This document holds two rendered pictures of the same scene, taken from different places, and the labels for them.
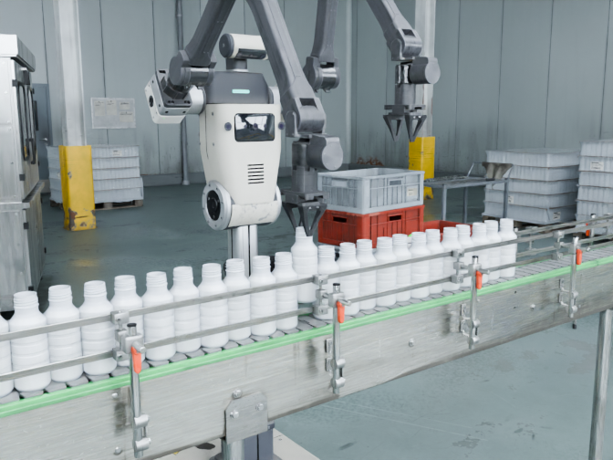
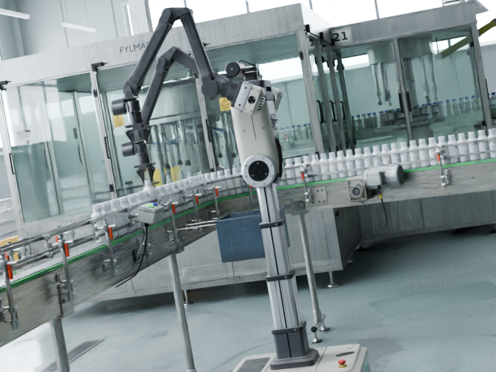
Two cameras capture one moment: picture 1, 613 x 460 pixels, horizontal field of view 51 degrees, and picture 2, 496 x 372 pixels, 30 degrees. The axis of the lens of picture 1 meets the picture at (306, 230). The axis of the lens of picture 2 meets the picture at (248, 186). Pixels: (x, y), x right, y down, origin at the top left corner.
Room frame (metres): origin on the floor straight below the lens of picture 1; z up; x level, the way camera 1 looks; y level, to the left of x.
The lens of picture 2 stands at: (5.28, -2.70, 1.35)
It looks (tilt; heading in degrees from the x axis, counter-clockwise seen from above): 3 degrees down; 139
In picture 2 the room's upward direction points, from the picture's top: 9 degrees counter-clockwise
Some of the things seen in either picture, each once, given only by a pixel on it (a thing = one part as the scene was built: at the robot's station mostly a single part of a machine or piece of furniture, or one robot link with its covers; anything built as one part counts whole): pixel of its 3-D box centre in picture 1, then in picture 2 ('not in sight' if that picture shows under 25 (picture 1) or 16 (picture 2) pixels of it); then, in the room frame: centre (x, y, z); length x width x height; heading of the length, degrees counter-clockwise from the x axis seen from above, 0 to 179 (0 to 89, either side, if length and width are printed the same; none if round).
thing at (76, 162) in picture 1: (77, 186); not in sight; (8.60, 3.05, 0.55); 0.40 x 0.40 x 1.10; 36
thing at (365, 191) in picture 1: (370, 189); not in sight; (4.14, -0.42, 1.00); 0.61 x 0.41 x 0.22; 134
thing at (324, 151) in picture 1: (316, 140); (132, 143); (1.38, -0.02, 1.41); 0.12 x 0.09 x 0.12; 37
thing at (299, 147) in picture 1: (306, 154); (140, 148); (1.41, 0.00, 1.38); 0.07 x 0.06 x 0.07; 37
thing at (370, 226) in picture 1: (371, 223); not in sight; (4.14, -0.42, 0.78); 0.61 x 0.41 x 0.22; 133
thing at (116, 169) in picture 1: (95, 176); not in sight; (10.75, 3.50, 0.50); 1.24 x 1.03 x 1.00; 129
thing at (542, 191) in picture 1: (543, 187); not in sight; (8.72, -3.20, 0.50); 1.23 x 1.05 x 1.00; 125
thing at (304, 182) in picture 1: (304, 182); (143, 160); (1.41, 0.00, 1.32); 0.10 x 0.07 x 0.07; 36
